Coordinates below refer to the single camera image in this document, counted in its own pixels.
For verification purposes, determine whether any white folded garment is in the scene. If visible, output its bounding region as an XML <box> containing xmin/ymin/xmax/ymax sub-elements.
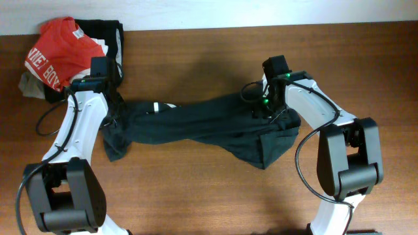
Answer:
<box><xmin>70</xmin><ymin>38</ymin><xmax>108</xmax><ymax>83</ymax></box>

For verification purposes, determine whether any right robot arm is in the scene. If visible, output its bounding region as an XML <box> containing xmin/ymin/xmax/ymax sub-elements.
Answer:
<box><xmin>256</xmin><ymin>55</ymin><xmax>383</xmax><ymax>235</ymax></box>

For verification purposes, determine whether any red folded t-shirt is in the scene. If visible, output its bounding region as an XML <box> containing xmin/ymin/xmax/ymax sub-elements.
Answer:
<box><xmin>24</xmin><ymin>17</ymin><xmax>105</xmax><ymax>92</ymax></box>

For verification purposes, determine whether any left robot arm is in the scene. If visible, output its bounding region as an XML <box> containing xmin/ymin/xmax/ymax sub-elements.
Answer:
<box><xmin>15</xmin><ymin>57</ymin><xmax>130</xmax><ymax>234</ymax></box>

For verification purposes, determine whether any dark green Nike t-shirt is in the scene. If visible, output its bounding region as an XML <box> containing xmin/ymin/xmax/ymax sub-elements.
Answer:
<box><xmin>102</xmin><ymin>93</ymin><xmax>301</xmax><ymax>170</ymax></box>

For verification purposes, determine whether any black folded garment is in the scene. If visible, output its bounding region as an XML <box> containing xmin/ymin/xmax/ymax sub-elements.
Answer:
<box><xmin>44</xmin><ymin>19</ymin><xmax>125</xmax><ymax>104</ymax></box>

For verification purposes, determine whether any beige folded garment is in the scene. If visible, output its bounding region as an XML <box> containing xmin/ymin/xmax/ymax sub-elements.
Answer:
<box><xmin>18</xmin><ymin>72</ymin><xmax>45</xmax><ymax>99</ymax></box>

